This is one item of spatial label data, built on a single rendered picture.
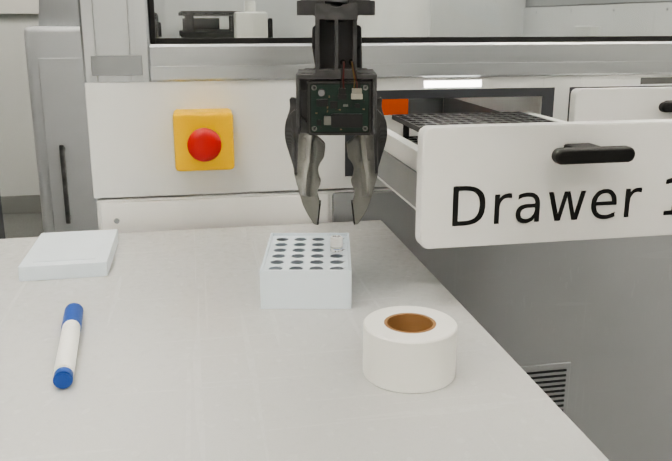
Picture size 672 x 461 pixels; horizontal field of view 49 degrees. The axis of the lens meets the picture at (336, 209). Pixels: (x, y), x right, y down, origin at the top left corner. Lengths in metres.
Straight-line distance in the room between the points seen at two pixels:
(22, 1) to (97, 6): 3.23
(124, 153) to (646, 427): 0.91
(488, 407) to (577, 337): 0.66
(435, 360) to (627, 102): 0.65
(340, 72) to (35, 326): 0.34
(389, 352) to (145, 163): 0.52
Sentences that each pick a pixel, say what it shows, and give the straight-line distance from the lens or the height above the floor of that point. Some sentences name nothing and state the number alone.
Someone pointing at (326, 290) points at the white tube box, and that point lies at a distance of 0.68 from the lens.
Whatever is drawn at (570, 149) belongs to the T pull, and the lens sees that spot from 0.67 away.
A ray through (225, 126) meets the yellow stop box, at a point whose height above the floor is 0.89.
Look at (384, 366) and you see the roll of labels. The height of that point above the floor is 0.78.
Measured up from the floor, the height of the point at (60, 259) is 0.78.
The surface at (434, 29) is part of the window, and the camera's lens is 1.02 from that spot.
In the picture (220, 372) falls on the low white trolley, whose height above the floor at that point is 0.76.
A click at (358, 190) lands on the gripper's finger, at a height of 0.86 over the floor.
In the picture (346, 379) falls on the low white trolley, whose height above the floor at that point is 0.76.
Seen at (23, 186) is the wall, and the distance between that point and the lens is 4.35.
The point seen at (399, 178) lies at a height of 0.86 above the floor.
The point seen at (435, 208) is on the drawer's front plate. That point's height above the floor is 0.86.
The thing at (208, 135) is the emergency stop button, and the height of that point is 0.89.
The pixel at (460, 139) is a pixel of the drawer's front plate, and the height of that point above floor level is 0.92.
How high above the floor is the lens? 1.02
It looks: 14 degrees down
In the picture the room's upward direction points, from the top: straight up
